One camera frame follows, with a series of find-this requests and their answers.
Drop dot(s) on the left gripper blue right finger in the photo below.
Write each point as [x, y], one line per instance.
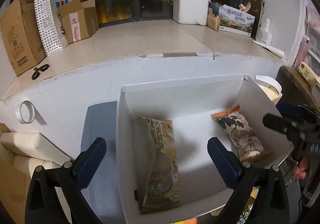
[227, 164]

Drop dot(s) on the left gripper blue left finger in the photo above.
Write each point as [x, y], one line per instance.
[87, 163]

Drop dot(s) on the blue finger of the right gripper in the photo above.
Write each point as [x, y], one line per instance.
[292, 109]
[279, 124]

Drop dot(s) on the orange white snack bag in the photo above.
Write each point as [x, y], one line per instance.
[234, 123]

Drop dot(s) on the beige noodle snack bag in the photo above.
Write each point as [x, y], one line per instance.
[163, 183]

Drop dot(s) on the person's right hand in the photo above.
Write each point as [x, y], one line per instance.
[301, 170]

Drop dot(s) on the wooden side shelf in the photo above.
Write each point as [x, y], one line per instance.
[295, 90]

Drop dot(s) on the green yellow tissue packet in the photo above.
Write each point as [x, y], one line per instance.
[308, 74]

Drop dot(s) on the white rolled paper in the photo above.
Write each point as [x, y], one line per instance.
[277, 52]

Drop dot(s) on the white cushion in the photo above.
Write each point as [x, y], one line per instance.
[21, 153]

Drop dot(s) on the white storage box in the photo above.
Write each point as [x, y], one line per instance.
[189, 104]

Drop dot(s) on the white plastic bottle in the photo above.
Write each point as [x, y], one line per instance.
[263, 33]

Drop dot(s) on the clear tape roll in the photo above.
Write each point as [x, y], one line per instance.
[25, 112]

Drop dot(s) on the black scissors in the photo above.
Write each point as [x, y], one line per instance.
[38, 71]

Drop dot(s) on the printed landscape carton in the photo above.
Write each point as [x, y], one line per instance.
[235, 21]

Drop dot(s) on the small brown paper bag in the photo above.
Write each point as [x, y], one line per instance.
[213, 21]

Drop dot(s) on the white foam box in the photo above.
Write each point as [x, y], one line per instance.
[190, 12]

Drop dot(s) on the small open cardboard box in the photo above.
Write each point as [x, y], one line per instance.
[79, 20]

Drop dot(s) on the large brown cardboard box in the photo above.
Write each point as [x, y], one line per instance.
[21, 36]

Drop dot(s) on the white polka dot paper bag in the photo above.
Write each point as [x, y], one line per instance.
[49, 24]

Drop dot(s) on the pink wall rack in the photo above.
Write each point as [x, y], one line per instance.
[308, 51]

